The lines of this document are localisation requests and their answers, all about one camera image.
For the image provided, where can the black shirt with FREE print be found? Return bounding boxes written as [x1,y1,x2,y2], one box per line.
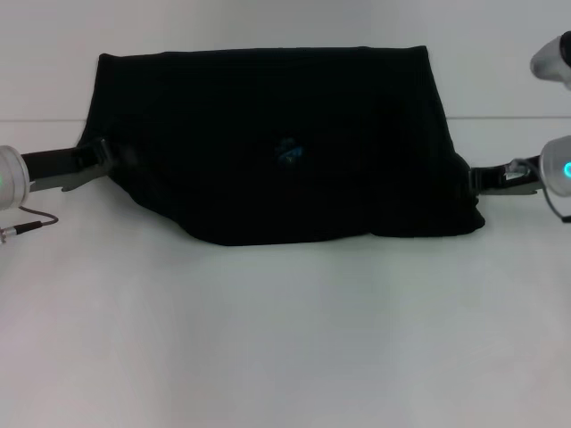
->
[78,44,486,247]

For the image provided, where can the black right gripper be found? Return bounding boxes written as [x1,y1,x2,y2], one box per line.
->
[468,155,543,198]

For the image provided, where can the thin grey left wrist cable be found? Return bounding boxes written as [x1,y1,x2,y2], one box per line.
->
[0,205,61,245]

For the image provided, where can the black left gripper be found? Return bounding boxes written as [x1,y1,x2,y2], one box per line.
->
[20,137,113,193]

